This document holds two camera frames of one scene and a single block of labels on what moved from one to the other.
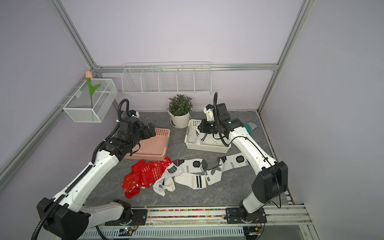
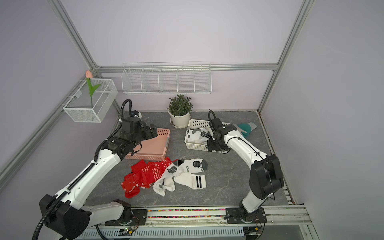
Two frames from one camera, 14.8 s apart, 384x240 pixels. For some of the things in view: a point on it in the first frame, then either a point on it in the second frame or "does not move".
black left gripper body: (144, 133) does not move
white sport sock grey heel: (214, 175) → (194, 135)
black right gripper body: (209, 127) → (212, 145)
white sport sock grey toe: (167, 182) does not move
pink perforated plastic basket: (153, 148) does not move
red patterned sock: (146, 172) does not move
